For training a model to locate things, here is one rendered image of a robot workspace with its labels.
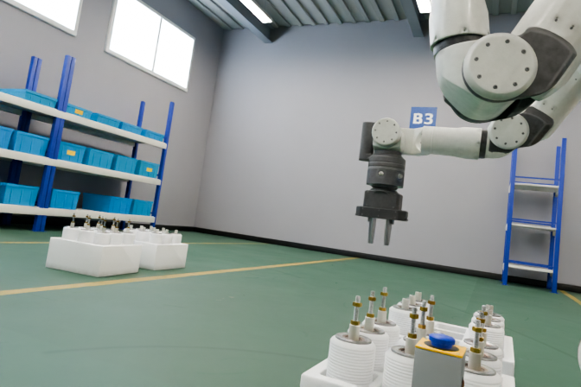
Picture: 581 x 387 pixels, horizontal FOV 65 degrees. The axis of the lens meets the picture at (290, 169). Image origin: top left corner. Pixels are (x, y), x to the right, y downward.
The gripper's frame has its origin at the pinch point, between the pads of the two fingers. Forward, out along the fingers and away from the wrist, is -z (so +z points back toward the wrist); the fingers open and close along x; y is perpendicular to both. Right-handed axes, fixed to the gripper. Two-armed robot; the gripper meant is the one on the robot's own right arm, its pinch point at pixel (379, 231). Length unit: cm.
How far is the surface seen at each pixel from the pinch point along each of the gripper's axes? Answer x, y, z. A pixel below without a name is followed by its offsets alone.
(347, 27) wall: 248, -612, 344
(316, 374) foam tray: 5.3, 17.5, -29.9
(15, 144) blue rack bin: 423, -183, 39
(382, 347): -4.0, 2.4, -25.4
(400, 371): -11.0, 16.5, -25.4
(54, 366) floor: 81, 16, -48
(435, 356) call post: -18.7, 32.6, -17.5
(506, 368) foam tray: -29, -34, -32
